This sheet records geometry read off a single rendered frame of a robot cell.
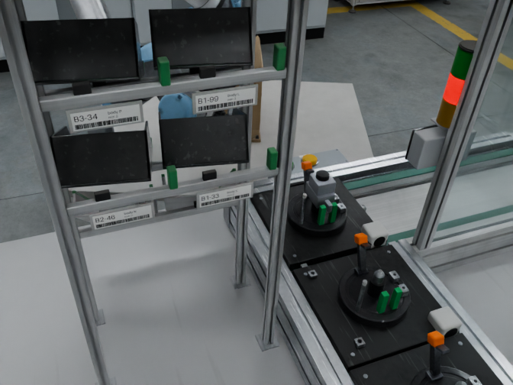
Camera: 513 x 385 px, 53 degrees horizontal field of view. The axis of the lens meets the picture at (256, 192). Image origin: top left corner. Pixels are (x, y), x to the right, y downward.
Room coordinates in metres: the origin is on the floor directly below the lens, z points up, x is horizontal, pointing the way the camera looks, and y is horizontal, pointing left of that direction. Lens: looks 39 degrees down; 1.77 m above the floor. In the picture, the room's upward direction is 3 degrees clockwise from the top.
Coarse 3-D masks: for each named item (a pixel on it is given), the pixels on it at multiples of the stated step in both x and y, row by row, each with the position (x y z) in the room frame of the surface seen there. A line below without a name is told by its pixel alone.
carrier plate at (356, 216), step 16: (272, 192) 0.98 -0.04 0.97; (336, 192) 0.99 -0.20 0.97; (256, 208) 0.93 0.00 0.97; (352, 208) 0.94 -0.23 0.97; (288, 224) 0.87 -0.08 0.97; (352, 224) 0.88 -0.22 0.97; (288, 240) 0.82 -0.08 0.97; (304, 240) 0.82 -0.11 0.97; (320, 240) 0.82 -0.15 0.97; (336, 240) 0.83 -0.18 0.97; (352, 240) 0.83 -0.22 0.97; (288, 256) 0.77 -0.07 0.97; (304, 256) 0.77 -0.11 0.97; (320, 256) 0.77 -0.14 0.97; (336, 256) 0.79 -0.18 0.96
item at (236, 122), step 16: (240, 112) 0.70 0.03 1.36; (160, 128) 0.64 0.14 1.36; (176, 128) 0.64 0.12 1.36; (192, 128) 0.65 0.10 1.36; (208, 128) 0.65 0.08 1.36; (224, 128) 0.65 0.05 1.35; (240, 128) 0.66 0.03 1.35; (176, 144) 0.63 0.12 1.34; (192, 144) 0.64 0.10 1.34; (208, 144) 0.64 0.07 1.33; (224, 144) 0.64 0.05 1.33; (240, 144) 0.65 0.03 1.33; (176, 160) 0.62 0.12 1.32; (192, 160) 0.62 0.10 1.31; (208, 160) 0.63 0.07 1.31; (224, 160) 0.63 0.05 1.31; (240, 160) 0.64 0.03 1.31
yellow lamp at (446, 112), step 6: (444, 102) 0.86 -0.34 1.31; (444, 108) 0.85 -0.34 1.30; (450, 108) 0.85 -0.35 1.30; (438, 114) 0.87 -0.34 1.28; (444, 114) 0.85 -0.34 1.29; (450, 114) 0.84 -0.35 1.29; (438, 120) 0.86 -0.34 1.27; (444, 120) 0.85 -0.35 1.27; (450, 120) 0.84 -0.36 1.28; (444, 126) 0.85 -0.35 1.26
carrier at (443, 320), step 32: (352, 256) 0.78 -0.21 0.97; (384, 256) 0.78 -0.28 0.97; (320, 288) 0.69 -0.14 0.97; (352, 288) 0.67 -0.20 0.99; (384, 288) 0.68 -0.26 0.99; (416, 288) 0.70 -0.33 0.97; (320, 320) 0.61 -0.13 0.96; (352, 320) 0.61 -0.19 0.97; (384, 320) 0.60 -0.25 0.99; (416, 320) 0.62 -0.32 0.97; (448, 320) 0.61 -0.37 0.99; (352, 352) 0.54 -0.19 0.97; (384, 352) 0.54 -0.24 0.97
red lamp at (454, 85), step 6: (450, 78) 0.86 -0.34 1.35; (456, 78) 0.85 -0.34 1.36; (450, 84) 0.86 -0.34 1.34; (456, 84) 0.85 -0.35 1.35; (462, 84) 0.84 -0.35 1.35; (450, 90) 0.85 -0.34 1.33; (456, 90) 0.85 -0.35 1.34; (444, 96) 0.86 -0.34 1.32; (450, 96) 0.85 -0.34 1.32; (456, 96) 0.84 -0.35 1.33; (450, 102) 0.85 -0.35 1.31; (456, 102) 0.84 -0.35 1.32
